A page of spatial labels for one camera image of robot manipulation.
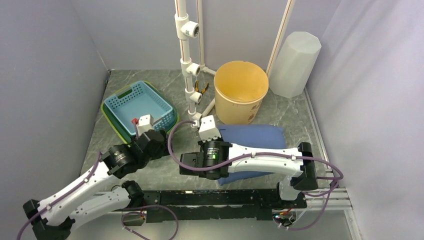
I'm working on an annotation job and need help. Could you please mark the white octagonal plastic container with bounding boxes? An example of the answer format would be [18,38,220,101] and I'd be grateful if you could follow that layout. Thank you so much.
[269,31,322,98]

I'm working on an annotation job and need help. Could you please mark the blue and cream bucket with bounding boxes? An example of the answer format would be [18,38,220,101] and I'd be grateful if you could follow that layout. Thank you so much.
[215,124,288,186]

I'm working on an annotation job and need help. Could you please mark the cream yellow outer bucket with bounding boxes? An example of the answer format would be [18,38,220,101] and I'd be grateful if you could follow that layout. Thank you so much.
[213,60,269,125]

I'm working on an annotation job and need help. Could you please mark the yellow handled pliers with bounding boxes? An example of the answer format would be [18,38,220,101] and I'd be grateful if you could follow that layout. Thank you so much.
[194,80,209,95]

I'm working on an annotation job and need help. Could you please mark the teal perforated plastic basket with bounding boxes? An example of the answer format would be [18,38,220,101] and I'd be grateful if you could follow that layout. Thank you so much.
[103,80,176,135]

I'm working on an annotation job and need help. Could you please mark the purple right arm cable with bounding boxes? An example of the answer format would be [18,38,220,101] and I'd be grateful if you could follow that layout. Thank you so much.
[167,120,345,232]

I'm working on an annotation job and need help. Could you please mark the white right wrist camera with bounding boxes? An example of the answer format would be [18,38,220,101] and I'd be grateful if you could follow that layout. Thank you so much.
[198,115,222,143]

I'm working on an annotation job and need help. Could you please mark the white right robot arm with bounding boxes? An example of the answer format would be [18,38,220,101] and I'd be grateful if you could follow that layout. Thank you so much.
[178,140,318,208]

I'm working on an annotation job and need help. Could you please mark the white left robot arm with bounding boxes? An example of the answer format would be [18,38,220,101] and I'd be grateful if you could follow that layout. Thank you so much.
[16,129,169,240]

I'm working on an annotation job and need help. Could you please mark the green plastic tray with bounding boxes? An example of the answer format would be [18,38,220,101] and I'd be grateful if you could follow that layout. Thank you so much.
[100,80,181,145]

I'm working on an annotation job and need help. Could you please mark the white PVC pipe frame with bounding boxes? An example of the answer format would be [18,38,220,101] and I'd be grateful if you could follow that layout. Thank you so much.
[173,0,297,132]

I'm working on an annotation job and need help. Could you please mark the black base bar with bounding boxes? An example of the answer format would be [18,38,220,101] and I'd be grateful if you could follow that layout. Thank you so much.
[125,189,307,223]

